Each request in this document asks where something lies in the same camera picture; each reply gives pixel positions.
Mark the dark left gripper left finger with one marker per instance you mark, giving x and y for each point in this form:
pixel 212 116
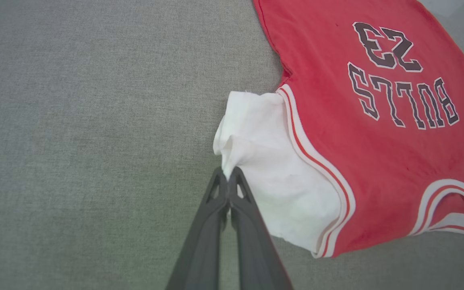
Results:
pixel 204 241

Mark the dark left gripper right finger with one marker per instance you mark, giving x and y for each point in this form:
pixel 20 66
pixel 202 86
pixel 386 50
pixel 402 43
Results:
pixel 256 245

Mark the red white basketball jersey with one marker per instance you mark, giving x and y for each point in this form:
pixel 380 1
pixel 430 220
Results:
pixel 377 161

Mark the grey fabric sofa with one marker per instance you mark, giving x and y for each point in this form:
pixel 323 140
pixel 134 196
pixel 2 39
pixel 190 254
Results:
pixel 75 141

